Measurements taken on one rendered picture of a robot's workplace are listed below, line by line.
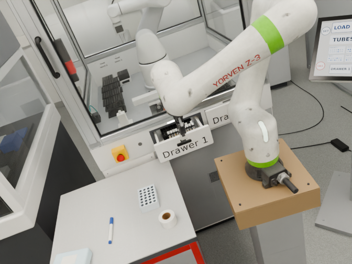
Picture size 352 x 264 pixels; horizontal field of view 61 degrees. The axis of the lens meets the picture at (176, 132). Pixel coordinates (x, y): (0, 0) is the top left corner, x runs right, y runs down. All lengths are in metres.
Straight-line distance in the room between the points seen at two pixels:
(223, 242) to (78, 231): 1.02
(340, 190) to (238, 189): 1.23
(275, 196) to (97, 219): 0.81
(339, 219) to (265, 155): 1.12
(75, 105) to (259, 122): 0.86
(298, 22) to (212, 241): 1.57
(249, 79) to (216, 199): 1.03
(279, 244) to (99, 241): 0.79
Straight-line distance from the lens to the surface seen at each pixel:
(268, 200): 1.15
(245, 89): 1.18
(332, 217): 2.18
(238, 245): 2.11
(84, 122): 1.54
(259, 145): 1.10
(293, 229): 1.43
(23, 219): 1.59
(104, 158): 1.65
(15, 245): 1.82
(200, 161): 1.77
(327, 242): 2.10
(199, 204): 1.98
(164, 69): 1.02
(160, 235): 1.28
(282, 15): 0.95
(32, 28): 1.42
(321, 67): 1.64
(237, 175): 1.25
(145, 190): 1.44
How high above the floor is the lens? 1.72
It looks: 32 degrees down
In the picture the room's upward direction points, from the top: 19 degrees counter-clockwise
